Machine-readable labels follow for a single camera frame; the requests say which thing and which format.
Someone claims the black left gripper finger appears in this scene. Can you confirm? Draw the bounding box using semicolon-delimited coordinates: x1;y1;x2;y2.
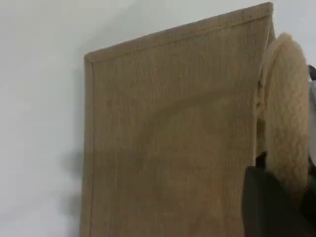
307;64;316;165
241;151;316;237

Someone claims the brown jute tote bag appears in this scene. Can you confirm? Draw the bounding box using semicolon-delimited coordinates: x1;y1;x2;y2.
79;1;312;237

